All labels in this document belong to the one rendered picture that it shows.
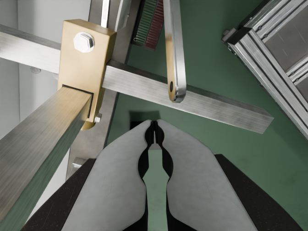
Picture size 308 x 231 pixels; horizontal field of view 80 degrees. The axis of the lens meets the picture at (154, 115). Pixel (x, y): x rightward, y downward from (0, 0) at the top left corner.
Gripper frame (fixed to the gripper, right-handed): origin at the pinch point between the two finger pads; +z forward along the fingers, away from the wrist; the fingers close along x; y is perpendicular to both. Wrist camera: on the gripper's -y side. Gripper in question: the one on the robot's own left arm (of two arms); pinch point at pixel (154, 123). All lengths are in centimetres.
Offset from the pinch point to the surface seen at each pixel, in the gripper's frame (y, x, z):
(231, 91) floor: 38, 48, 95
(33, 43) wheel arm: -3.8, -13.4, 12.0
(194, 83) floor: 31, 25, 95
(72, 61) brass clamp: -1.9, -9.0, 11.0
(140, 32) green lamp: -3.4, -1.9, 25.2
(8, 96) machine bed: 9.6, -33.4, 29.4
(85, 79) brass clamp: 0.3, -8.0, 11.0
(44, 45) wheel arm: -3.5, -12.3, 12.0
